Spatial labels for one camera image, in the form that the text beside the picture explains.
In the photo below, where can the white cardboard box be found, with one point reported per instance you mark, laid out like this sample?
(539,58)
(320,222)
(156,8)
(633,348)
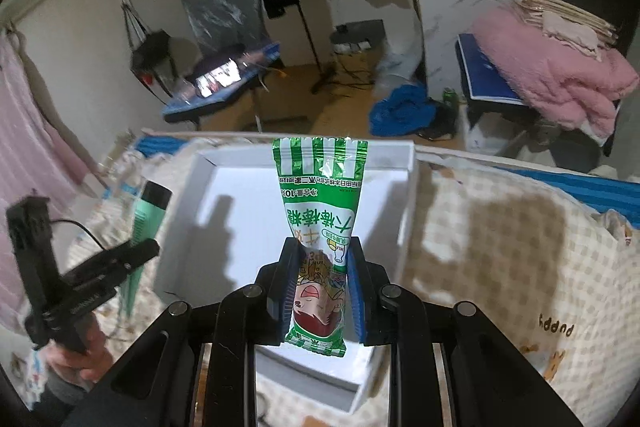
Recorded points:
(240,192)

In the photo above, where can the pink fluffy blanket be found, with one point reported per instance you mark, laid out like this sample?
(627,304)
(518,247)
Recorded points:
(565,77)

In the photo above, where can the person's left forearm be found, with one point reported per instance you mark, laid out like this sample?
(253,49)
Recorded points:
(65,402)

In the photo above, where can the green drink can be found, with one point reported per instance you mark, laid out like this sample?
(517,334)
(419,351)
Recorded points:
(449,96)

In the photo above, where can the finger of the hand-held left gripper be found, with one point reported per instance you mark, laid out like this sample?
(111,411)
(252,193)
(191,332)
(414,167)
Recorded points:
(125,258)

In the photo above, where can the dark shoes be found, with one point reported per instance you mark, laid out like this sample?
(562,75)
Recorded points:
(440,122)

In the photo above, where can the checked printed blanket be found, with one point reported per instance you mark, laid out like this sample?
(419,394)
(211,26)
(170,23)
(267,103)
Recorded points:
(500,257)

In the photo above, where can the black hanging bag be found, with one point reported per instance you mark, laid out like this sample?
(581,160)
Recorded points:
(152,57)

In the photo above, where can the green striped candy packet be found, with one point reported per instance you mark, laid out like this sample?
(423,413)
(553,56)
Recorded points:
(320,217)

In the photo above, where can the person's left hand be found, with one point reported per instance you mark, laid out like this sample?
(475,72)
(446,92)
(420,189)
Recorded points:
(82,362)

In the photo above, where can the pink hanging cloth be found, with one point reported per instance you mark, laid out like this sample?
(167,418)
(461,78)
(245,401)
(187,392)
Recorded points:
(30,147)

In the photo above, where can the blue flat board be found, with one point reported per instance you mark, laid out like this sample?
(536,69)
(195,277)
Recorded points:
(482,67)

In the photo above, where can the white plastic bag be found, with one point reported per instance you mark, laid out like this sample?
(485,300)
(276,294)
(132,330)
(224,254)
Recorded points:
(400,57)

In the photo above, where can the blue crumpled cloth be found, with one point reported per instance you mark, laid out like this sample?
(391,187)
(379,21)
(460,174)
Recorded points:
(400,109)

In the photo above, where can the beige layered pile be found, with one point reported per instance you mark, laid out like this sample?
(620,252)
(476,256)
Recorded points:
(565,19)

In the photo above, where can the black stand pole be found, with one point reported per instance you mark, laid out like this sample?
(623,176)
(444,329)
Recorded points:
(315,52)

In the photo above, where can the lit screen device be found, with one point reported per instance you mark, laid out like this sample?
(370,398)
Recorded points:
(217,78)

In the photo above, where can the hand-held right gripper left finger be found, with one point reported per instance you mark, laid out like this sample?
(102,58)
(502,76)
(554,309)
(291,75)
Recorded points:
(287,289)

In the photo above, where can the plastic-wrapped black board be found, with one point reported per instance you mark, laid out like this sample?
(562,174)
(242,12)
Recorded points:
(225,7)

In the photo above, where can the green tube with black cap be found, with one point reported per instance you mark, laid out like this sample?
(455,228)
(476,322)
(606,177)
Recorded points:
(147,222)

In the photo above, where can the blue folding table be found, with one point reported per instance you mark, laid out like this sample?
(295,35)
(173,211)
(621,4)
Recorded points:
(220,99)

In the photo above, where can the black power strip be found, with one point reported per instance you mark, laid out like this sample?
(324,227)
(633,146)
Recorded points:
(357,37)

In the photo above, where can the white storage box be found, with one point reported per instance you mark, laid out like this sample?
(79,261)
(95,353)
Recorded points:
(492,127)

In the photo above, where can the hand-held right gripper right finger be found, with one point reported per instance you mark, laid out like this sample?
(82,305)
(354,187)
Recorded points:
(356,292)

